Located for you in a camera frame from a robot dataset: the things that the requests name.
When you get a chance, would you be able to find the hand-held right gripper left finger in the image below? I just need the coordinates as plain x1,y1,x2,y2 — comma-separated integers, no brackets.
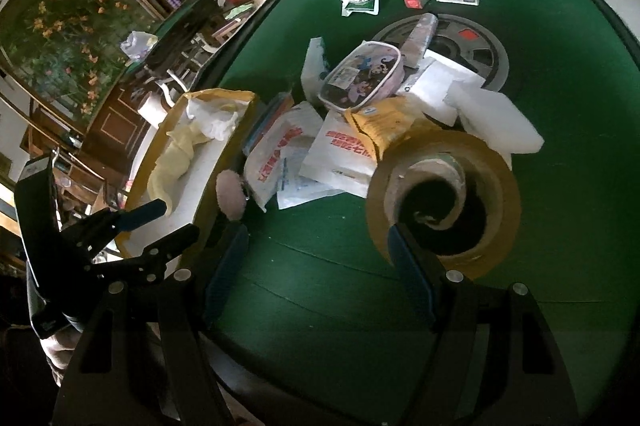
52,223,251,426

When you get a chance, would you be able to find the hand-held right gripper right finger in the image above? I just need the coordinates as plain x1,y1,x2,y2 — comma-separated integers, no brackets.
386,222,582,426

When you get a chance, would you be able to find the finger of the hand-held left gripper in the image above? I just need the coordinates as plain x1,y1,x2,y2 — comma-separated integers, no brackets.
75,199,168,257
89,223,201,285

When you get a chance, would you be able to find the yellow cardboard box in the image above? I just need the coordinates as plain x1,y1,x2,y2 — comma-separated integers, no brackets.
120,88,257,257

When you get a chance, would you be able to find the white red-print plastic bag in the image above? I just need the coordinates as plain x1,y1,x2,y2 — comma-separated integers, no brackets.
299,111,382,199

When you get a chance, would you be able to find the pink fluffy pompom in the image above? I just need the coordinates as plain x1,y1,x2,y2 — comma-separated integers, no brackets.
215,170,247,221

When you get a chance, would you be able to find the white blue-print packet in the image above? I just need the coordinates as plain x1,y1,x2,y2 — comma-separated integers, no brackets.
276,153,347,211

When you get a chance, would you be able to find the large brown tape roll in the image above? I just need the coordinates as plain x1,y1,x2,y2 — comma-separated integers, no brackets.
365,128,524,281

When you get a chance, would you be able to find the crumpled white plastic bag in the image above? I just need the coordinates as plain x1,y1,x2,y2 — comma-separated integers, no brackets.
185,98,242,141

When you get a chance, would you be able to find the wide white red-print bag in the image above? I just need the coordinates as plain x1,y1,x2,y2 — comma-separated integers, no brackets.
243,100,326,213

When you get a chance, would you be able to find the yellow padded envelope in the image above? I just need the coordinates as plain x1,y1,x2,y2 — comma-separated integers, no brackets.
344,94,437,163

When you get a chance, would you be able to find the blue flat package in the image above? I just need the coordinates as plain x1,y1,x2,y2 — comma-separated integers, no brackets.
242,92,296,157

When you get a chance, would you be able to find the white foam sheet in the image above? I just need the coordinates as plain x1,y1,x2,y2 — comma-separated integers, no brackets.
450,80,546,155

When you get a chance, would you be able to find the white padded envelope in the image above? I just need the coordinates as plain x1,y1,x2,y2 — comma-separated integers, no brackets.
399,54,487,127

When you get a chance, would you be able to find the dark chair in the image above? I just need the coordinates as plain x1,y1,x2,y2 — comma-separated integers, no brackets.
147,0,223,74

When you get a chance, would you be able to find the light blue packet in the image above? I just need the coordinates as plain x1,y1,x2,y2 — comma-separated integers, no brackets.
300,36,332,107

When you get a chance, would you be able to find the round table centre console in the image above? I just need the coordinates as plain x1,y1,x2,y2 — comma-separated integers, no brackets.
371,14,511,95

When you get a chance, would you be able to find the patterned wrapped packet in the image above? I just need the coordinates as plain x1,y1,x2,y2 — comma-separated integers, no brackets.
399,12,441,70

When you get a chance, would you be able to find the flower wall painting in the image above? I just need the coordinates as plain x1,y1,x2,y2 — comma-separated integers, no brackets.
0,0,168,124

